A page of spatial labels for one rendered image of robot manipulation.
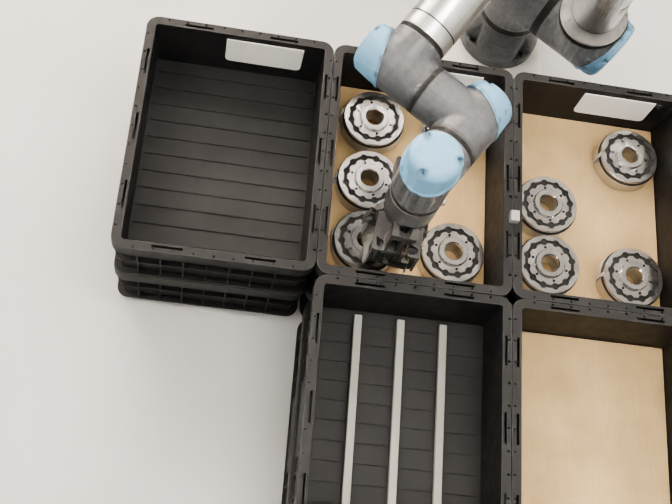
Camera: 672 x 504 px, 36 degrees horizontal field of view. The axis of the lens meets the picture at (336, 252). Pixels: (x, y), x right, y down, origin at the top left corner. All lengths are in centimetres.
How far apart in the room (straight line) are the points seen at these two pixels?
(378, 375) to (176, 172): 45
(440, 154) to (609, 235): 55
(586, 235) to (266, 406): 60
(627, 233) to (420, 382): 46
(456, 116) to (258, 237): 42
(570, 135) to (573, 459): 56
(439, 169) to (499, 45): 71
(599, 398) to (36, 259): 93
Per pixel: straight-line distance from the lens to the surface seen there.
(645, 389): 171
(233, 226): 163
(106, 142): 183
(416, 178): 130
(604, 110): 183
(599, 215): 179
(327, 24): 199
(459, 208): 171
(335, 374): 157
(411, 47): 139
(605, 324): 163
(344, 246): 160
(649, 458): 169
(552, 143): 182
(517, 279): 158
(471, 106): 137
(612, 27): 181
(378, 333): 160
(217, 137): 170
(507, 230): 160
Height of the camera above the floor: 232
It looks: 66 degrees down
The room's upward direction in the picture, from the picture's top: 23 degrees clockwise
